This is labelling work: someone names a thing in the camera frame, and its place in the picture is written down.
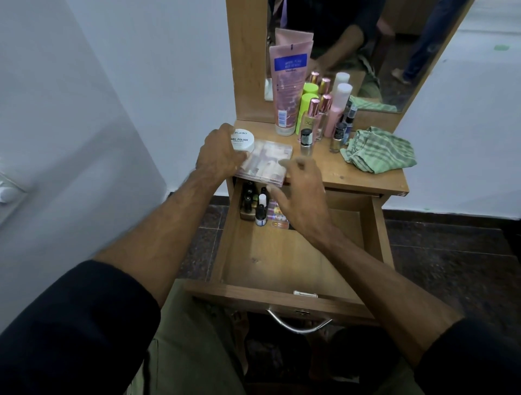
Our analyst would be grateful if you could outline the blue polish bottle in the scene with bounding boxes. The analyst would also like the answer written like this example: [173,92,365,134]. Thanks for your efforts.
[344,105,358,144]

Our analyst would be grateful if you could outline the green striped cloth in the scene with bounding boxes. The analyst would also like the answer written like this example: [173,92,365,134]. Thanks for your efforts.
[340,126,418,175]

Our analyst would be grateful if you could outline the person's left foot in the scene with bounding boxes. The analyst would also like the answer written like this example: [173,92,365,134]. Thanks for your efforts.
[232,311,250,375]

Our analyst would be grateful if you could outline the person's black right sleeve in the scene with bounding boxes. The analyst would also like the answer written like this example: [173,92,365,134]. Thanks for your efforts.
[415,317,521,395]

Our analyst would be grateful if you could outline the wooden drawer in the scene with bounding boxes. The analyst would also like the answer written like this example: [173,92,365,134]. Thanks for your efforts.
[183,179,395,326]

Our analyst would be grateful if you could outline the person's left forearm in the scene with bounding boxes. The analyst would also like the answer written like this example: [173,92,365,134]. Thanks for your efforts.
[93,170,217,308]

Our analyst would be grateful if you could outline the person's right forearm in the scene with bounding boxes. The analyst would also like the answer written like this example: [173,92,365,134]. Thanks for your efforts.
[321,232,465,367]

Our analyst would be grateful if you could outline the pink spray bottle white cap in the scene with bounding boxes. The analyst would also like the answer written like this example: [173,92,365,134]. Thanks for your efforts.
[323,82,353,138]

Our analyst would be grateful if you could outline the pink perfume bottle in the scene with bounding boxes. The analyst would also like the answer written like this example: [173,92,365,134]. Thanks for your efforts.
[299,98,321,143]

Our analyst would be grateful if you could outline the person's right hand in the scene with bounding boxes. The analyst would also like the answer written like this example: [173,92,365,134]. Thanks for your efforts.
[266,156,336,247]

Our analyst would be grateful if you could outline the wooden dressing table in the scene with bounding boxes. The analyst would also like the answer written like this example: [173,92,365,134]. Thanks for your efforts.
[225,0,475,208]

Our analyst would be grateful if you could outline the gold polish bottle patterned cap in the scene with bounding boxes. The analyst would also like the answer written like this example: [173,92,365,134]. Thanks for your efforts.
[329,122,348,154]

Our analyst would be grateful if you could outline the white nail polish remover jar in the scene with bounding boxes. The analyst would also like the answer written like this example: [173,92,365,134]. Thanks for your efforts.
[232,128,256,154]

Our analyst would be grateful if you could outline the clear plastic compartment box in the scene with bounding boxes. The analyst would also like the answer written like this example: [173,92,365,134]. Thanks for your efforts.
[234,139,294,188]

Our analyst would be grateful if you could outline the person's black left sleeve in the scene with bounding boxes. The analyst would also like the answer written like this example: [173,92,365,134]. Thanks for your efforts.
[0,259,162,395]

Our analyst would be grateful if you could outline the person's left hand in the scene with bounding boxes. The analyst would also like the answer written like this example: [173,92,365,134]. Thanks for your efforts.
[195,123,249,186]

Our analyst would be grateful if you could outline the slim clear perfume bottle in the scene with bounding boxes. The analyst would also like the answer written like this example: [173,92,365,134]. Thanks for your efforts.
[315,94,333,141]

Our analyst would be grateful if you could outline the person's black sleeve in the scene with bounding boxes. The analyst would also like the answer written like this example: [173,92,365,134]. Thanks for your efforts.
[415,317,521,395]
[0,259,162,395]

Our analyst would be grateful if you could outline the beige polish bottle black cap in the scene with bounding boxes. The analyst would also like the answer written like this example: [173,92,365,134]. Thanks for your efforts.
[239,196,257,222]

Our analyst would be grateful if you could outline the white wall switch panel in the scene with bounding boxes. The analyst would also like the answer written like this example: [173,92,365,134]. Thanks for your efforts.
[0,170,25,222]

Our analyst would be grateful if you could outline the pink cosmetic lotion tube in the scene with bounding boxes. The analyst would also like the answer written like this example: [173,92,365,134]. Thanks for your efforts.
[268,40,314,137]

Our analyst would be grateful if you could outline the dressing table mirror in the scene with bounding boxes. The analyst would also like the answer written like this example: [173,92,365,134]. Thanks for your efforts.
[264,0,471,114]

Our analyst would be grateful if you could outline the person's olive green trousers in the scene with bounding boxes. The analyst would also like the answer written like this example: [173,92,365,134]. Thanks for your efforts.
[126,278,424,395]

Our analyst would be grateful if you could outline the lime green bottle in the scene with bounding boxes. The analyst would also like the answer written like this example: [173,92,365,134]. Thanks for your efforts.
[296,92,319,135]

